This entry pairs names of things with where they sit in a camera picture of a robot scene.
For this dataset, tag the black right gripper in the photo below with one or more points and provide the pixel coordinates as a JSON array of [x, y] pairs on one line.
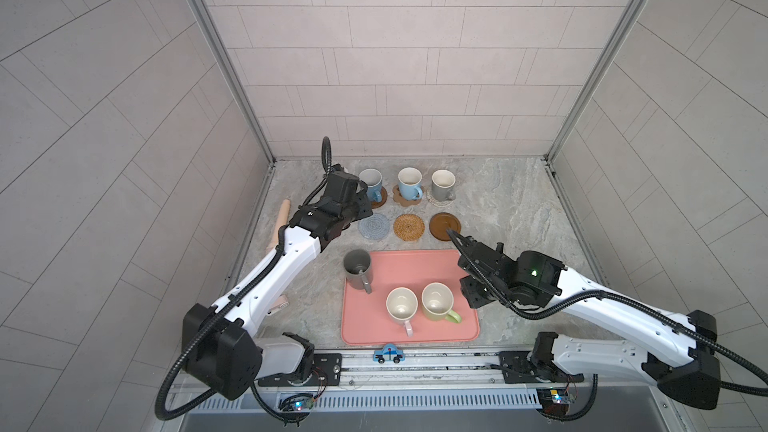
[[467, 296]]

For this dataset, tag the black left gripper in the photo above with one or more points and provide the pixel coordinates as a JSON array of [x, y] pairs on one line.
[[363, 205]]

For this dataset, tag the brown wooden coaster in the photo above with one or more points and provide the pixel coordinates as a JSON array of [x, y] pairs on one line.
[[378, 197], [442, 223]]

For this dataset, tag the blue mug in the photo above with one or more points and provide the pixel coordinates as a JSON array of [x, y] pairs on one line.
[[409, 184], [372, 178]]

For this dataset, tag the light blue woven coaster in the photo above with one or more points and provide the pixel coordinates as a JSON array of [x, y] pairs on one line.
[[375, 228]]

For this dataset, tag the tan rattan coaster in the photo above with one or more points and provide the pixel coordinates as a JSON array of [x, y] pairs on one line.
[[409, 227]]

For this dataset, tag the green handled white mug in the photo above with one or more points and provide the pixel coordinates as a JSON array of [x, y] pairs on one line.
[[437, 303]]

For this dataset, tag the grey handled white mug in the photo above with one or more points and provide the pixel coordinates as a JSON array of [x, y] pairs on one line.
[[443, 185]]

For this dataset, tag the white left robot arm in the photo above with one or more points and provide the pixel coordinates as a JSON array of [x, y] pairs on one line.
[[220, 344]]

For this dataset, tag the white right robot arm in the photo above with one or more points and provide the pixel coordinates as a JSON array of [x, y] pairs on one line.
[[670, 351]]

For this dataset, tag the beige wooden rolling pin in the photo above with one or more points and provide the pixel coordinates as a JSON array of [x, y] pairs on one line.
[[281, 220]]

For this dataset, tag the grey metal mug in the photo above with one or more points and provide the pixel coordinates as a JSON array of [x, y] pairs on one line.
[[358, 269]]

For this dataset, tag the small pink stapler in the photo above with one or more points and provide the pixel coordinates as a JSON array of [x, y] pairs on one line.
[[280, 303]]

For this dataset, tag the right circuit board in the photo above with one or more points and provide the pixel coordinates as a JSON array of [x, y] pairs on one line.
[[554, 401]]

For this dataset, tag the circuit board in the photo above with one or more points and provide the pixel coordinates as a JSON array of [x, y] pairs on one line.
[[554, 401], [298, 403]]

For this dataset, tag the pink silicone tray mat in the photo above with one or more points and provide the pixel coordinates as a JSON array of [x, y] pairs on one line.
[[365, 320]]

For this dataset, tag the blue toy car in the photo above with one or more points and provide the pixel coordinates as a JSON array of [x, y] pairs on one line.
[[389, 353]]

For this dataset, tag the left circuit board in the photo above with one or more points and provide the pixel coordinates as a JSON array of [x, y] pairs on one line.
[[298, 403]]

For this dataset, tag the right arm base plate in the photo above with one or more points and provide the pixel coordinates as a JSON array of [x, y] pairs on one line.
[[532, 367]]

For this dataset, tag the pink handled white mug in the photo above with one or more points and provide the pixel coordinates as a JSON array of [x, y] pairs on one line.
[[402, 305]]

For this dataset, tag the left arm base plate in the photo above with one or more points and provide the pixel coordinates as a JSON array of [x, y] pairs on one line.
[[326, 369]]

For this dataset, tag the aluminium rail frame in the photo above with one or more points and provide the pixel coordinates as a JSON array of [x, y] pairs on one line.
[[460, 386]]

